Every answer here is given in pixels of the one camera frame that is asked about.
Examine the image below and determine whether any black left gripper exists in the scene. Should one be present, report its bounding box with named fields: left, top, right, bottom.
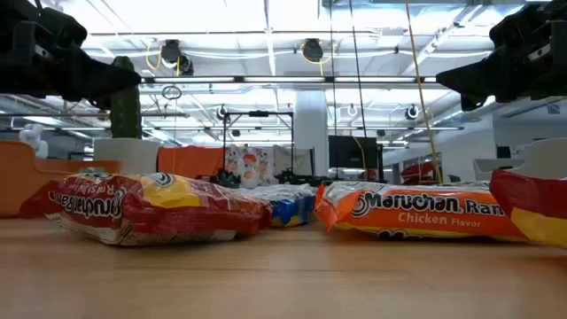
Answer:
left=0, top=0, right=144, bottom=112

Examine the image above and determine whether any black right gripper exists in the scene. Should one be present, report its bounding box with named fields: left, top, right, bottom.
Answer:
left=435, top=0, right=567, bottom=113

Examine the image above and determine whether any red Maruchan ramen pack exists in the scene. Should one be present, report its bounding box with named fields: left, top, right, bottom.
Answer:
left=19, top=171, right=273, bottom=247
left=488, top=168, right=567, bottom=250

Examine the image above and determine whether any orange Maruchan ramen pack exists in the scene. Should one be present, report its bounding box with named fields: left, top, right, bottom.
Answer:
left=315, top=180, right=529, bottom=243

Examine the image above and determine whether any blue Maruchan ramen pack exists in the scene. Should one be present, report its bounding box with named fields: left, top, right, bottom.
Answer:
left=238, top=183, right=318, bottom=229

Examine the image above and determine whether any green cactus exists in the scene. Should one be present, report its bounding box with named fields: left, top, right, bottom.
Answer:
left=109, top=56, right=144, bottom=140

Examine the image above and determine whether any white hexagonal plant pot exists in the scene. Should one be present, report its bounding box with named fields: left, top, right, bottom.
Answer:
left=92, top=137, right=161, bottom=175

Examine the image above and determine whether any white humanoid figure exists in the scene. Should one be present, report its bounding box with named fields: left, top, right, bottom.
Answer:
left=18, top=123, right=50, bottom=160

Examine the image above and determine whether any white plastic bin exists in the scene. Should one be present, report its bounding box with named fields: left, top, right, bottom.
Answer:
left=471, top=136, right=567, bottom=182

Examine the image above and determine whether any red curved object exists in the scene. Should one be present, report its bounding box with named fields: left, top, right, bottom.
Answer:
left=400, top=160, right=438, bottom=185

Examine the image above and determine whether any orange fabric panel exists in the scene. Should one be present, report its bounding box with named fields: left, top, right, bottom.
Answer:
left=157, top=145, right=225, bottom=181

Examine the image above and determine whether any orange plastic bin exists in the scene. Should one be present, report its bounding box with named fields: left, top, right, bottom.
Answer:
left=0, top=140, right=123, bottom=219

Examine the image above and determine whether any black background monitor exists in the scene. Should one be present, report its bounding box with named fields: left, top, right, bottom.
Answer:
left=328, top=134, right=380, bottom=171

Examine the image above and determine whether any long linear light fixture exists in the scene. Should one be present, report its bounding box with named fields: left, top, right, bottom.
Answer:
left=140, top=74, right=439, bottom=85

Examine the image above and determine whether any floral patterned cloth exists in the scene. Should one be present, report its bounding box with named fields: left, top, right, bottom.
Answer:
left=224, top=145, right=276, bottom=190

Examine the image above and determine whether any white square column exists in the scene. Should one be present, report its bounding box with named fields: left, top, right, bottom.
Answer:
left=293, top=89, right=330, bottom=178

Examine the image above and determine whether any yellow hanging cable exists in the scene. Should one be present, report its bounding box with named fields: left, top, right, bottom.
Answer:
left=404, top=0, right=444, bottom=185

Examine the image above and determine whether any black hanging cable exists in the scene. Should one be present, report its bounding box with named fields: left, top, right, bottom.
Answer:
left=348, top=0, right=369, bottom=139

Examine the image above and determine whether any black metal stand frame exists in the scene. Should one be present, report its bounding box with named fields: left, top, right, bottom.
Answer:
left=221, top=110, right=296, bottom=179

